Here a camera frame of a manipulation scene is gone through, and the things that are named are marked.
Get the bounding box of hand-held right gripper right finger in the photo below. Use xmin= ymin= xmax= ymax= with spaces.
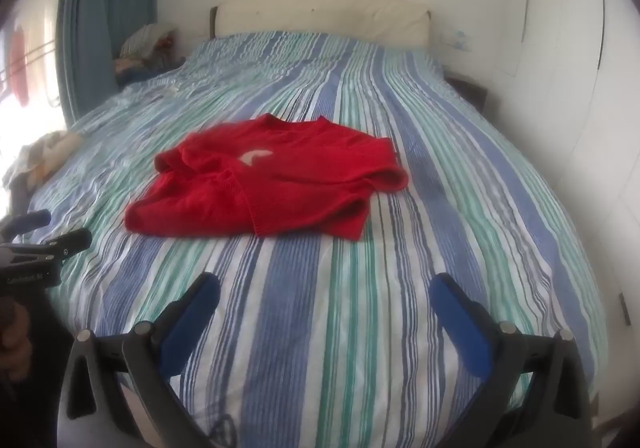
xmin=429 ymin=272 xmax=601 ymax=448

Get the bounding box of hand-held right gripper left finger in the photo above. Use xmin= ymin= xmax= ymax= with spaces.
xmin=57 ymin=272 xmax=223 ymax=448

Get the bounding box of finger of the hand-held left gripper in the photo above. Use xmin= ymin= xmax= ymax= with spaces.
xmin=0 ymin=209 xmax=53 ymax=241
xmin=12 ymin=228 xmax=94 ymax=263

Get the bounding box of red t-shirt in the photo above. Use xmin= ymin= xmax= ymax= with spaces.
xmin=125 ymin=113 xmax=410 ymax=241

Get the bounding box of pile of clothes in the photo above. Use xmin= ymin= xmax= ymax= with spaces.
xmin=112 ymin=23 xmax=187 ymax=82

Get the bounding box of person's left hand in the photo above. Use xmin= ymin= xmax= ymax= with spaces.
xmin=0 ymin=301 xmax=32 ymax=369

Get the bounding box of beige crumpled cloth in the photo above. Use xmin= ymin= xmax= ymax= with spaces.
xmin=2 ymin=131 xmax=85 ymax=189

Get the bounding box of striped blue green bedspread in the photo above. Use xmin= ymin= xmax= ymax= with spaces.
xmin=12 ymin=31 xmax=608 ymax=448

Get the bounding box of red hanging cloth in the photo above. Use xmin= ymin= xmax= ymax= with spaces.
xmin=6 ymin=28 xmax=32 ymax=106

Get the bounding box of dark wooden nightstand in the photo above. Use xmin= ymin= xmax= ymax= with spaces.
xmin=442 ymin=72 xmax=489 ymax=115

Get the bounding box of blue curtain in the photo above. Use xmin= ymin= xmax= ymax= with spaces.
xmin=56 ymin=0 xmax=166 ymax=125

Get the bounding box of white wardrobe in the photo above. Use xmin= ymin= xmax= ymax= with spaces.
xmin=492 ymin=0 xmax=640 ymax=329

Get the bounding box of cream padded headboard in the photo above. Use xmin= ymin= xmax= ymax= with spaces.
xmin=209 ymin=0 xmax=432 ymax=49

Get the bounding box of wall socket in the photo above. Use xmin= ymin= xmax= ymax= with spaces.
xmin=440 ymin=30 xmax=473 ymax=50

